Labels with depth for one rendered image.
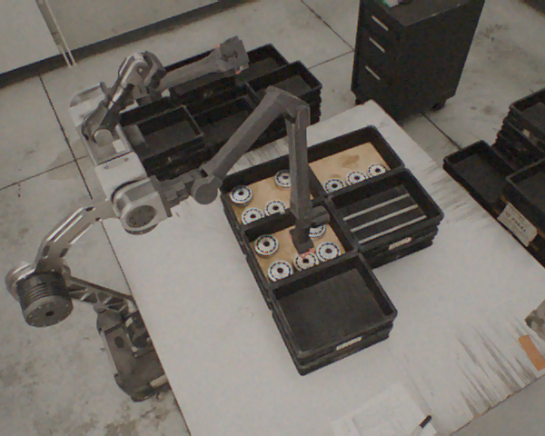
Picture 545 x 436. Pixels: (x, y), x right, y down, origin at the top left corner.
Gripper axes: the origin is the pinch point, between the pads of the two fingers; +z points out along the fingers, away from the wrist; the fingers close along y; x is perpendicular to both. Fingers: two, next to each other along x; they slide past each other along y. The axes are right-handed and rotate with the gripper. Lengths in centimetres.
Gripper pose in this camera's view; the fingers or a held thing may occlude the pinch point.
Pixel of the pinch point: (300, 250)
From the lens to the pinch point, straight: 196.5
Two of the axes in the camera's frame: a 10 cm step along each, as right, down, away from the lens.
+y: -3.9, -7.6, 5.2
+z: -0.2, 5.7, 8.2
